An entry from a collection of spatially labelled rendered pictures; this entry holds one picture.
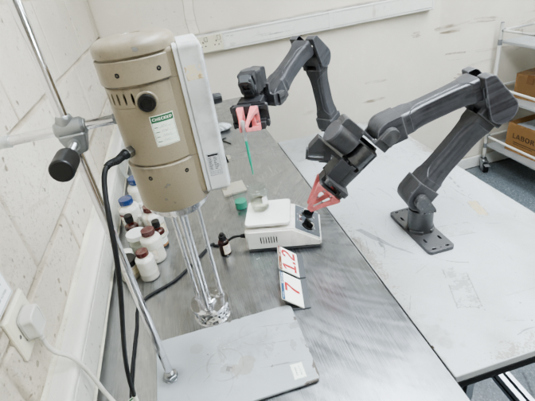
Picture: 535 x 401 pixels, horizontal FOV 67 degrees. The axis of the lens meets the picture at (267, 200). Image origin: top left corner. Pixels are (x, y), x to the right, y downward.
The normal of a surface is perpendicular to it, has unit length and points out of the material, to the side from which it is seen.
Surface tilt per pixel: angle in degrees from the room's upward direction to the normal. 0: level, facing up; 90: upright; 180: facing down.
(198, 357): 0
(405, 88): 90
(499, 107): 90
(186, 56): 90
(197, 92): 90
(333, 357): 0
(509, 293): 0
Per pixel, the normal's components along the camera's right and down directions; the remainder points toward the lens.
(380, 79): 0.24, 0.47
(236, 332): -0.15, -0.85
